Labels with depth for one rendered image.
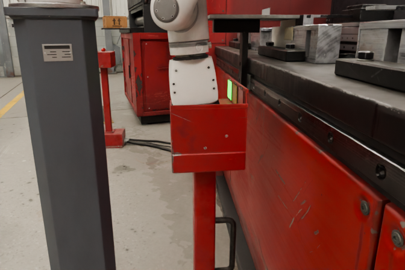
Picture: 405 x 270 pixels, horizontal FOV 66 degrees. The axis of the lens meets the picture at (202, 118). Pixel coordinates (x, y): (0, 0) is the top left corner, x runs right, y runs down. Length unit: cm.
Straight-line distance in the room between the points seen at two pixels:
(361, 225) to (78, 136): 60
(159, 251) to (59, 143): 89
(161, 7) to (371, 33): 37
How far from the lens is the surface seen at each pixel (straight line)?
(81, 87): 76
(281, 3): 197
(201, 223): 83
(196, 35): 63
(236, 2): 191
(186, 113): 64
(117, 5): 802
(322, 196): 55
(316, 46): 85
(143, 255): 154
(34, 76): 77
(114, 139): 278
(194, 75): 65
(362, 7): 113
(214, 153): 67
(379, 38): 64
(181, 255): 152
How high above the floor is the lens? 95
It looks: 15 degrees down
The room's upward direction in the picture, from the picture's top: straight up
